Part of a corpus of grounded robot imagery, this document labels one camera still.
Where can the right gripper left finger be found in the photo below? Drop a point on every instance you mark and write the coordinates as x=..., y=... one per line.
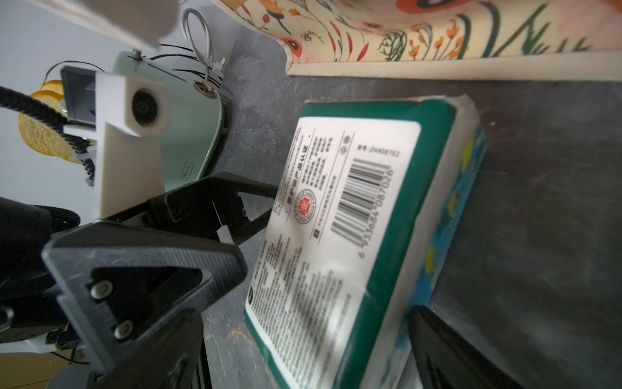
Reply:
x=175, y=358

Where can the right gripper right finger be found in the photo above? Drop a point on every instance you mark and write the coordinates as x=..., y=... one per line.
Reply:
x=444, y=359

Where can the green tissue pack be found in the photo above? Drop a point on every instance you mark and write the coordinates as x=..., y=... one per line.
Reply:
x=368, y=205

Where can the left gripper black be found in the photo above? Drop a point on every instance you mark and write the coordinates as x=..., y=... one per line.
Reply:
x=119, y=285

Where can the green toaster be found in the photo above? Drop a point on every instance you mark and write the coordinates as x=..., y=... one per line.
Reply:
x=197, y=119

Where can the floral canvas tote bag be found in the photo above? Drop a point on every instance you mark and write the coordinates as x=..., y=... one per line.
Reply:
x=461, y=39

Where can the yellow toast slice right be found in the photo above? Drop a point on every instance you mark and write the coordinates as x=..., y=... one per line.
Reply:
x=40, y=137

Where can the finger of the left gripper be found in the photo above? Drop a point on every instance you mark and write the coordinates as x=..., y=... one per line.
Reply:
x=201, y=208

